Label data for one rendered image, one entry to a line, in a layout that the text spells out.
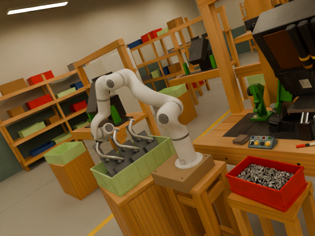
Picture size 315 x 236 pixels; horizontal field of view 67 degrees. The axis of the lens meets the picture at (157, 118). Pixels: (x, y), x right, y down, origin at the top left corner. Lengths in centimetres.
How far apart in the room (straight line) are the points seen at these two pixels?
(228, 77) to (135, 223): 142
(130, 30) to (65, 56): 297
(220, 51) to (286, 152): 105
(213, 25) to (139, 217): 164
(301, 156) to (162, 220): 112
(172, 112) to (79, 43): 757
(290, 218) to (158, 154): 108
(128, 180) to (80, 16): 777
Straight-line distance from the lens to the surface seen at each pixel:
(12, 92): 716
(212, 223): 164
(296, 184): 133
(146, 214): 194
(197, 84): 703
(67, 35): 869
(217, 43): 217
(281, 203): 126
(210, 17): 216
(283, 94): 164
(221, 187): 168
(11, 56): 797
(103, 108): 169
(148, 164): 193
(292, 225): 132
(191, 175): 148
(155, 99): 147
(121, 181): 184
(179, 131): 146
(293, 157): 153
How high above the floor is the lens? 167
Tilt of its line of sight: 15 degrees down
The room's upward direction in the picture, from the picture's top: 22 degrees counter-clockwise
